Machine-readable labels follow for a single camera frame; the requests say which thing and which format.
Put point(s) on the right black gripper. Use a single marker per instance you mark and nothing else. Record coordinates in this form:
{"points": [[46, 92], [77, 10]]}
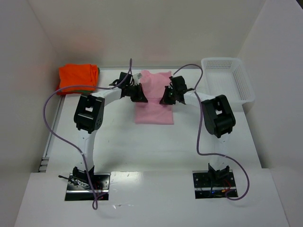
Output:
{"points": [[170, 92]]}

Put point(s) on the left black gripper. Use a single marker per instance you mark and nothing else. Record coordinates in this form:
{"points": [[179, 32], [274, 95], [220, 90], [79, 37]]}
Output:
{"points": [[136, 90]]}

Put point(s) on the pink t shirt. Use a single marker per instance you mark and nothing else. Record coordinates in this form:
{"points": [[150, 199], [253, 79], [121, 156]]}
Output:
{"points": [[152, 112]]}

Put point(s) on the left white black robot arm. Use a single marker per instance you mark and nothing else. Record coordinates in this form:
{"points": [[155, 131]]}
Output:
{"points": [[89, 117]]}

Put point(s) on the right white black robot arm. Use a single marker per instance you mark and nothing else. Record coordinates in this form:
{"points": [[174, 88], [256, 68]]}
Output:
{"points": [[215, 114]]}

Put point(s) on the white perforated plastic basket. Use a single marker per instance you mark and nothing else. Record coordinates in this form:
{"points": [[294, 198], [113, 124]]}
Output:
{"points": [[227, 76]]}

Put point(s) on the orange folded t shirt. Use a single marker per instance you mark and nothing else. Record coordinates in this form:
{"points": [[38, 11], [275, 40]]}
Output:
{"points": [[75, 76]]}

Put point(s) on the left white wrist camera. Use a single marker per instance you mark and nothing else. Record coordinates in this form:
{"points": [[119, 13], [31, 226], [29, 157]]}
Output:
{"points": [[137, 76]]}

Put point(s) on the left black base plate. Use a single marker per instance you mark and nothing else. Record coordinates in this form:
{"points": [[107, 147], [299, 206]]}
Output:
{"points": [[79, 191]]}

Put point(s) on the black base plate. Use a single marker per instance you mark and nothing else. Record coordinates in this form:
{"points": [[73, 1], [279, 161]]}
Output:
{"points": [[206, 189], [79, 191]]}

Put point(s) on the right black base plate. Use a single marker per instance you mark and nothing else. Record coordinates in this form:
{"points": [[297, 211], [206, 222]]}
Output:
{"points": [[206, 189]]}

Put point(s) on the aluminium table edge rail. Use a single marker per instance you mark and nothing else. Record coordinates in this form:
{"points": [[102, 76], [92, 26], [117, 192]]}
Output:
{"points": [[49, 145]]}

